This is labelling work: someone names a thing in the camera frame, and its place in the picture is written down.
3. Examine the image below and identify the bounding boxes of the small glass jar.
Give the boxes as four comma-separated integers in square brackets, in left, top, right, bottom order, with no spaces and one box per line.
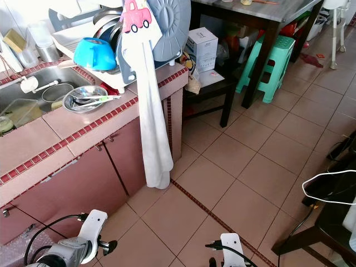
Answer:
[0,114,14,134]

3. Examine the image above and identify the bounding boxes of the clear plastic tumbler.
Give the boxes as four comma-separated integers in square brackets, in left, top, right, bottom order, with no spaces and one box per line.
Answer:
[28,22,55,53]

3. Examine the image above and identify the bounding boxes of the clear plastic food container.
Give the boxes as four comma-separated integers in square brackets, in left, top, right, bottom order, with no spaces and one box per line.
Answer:
[3,98,42,130]

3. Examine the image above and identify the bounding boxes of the low black wooden stand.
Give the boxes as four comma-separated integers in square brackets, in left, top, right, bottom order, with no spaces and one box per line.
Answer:
[182,71,237,128]

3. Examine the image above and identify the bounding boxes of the stainless steel cup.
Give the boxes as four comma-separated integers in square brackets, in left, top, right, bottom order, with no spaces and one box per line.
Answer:
[37,43,61,63]

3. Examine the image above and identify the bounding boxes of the yellow dish sponge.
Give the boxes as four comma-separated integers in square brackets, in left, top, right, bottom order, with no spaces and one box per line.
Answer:
[3,29,27,53]

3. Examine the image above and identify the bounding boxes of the red paper scrap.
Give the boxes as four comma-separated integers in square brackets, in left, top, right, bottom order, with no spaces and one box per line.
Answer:
[299,53,326,68]

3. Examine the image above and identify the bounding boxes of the stainless steel plate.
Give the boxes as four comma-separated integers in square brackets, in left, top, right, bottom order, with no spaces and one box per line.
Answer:
[93,11,124,53]

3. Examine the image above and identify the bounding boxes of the black wooden chair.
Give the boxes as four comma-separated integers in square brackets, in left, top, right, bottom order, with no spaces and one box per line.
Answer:
[273,131,356,262]

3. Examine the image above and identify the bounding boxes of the stainless steel sink basin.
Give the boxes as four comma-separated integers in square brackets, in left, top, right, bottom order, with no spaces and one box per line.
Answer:
[0,68,95,134]

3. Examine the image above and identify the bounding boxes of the black bag white trim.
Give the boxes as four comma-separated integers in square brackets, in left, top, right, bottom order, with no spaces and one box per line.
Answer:
[302,171,356,204]

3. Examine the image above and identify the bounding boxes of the white cardboard box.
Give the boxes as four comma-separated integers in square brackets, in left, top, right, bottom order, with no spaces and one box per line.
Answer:
[186,27,219,73]

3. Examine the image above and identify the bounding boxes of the white paper sheet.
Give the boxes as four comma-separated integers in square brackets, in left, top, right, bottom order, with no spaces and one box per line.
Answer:
[195,70,226,88]

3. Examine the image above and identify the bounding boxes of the blue plastic pot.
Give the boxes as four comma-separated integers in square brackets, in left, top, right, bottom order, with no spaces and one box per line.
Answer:
[73,37,117,71]

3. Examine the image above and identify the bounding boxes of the dark wooden table grey top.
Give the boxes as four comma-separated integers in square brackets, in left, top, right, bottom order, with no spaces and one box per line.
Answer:
[191,0,324,110]

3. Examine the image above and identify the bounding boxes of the green plastic stool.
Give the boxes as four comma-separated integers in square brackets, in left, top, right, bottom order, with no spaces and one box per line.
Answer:
[235,34,295,105]

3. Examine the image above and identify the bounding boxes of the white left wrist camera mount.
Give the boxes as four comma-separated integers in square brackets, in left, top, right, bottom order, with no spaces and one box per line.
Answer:
[79,209,108,262]

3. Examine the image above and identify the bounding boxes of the white plastic dish rack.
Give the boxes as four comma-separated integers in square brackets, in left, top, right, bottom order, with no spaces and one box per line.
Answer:
[47,0,179,94]

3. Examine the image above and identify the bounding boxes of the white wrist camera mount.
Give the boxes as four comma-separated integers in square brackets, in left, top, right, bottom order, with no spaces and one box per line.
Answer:
[220,233,247,267]
[79,209,108,262]

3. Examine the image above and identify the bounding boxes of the pink cabinet door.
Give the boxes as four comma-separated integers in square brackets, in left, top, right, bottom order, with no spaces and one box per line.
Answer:
[6,147,128,234]
[103,120,145,195]

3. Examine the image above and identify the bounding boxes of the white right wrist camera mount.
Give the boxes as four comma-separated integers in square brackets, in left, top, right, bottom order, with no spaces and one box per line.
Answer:
[220,233,247,267]

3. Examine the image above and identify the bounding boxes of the grey round plastic cover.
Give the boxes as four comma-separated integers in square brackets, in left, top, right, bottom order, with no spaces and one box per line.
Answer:
[147,0,192,63]

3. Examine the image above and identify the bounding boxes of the green white handled utensil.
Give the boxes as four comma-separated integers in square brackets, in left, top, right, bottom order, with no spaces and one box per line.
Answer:
[83,95,122,104]

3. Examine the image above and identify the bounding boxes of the white towel pink car print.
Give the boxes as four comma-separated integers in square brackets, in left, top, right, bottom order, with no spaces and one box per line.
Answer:
[118,0,174,190]

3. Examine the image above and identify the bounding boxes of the stainless steel bowl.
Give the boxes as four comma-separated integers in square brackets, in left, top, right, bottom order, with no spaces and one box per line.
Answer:
[62,85,109,113]

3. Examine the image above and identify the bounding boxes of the stainless steel pot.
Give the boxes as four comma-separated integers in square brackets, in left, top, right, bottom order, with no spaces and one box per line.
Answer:
[41,83,75,103]

